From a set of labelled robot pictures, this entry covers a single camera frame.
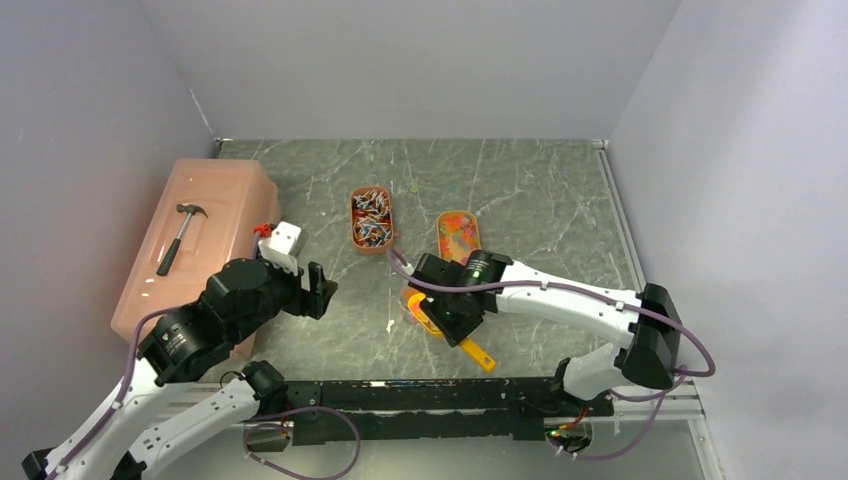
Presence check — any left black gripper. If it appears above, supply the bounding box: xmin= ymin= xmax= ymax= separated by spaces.
xmin=230 ymin=241 xmax=338 ymax=343

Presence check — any orange plastic scoop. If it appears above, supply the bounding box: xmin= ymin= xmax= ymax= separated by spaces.
xmin=401 ymin=287 xmax=497 ymax=373

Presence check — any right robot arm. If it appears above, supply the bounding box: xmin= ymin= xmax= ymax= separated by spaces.
xmin=406 ymin=250 xmax=680 ymax=415

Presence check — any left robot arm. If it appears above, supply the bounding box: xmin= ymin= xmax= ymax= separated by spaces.
xmin=22 ymin=259 xmax=338 ymax=479

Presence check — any tray of gummy candies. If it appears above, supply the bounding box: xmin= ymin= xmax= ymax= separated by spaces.
xmin=437 ymin=210 xmax=482 ymax=265

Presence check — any pink plastic storage box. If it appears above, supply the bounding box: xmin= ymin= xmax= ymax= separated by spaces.
xmin=110 ymin=159 xmax=281 ymax=341

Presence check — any black hammer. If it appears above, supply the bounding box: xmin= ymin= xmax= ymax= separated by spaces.
xmin=156 ymin=204 xmax=208 ymax=277

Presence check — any black base frame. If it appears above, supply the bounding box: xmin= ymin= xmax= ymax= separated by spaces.
xmin=245 ymin=360 xmax=611 ymax=452

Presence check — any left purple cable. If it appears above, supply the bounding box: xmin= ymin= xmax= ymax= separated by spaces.
xmin=242 ymin=400 xmax=362 ymax=480

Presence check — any aluminium table rail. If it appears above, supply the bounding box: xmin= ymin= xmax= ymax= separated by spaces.
xmin=592 ymin=140 xmax=725 ymax=479

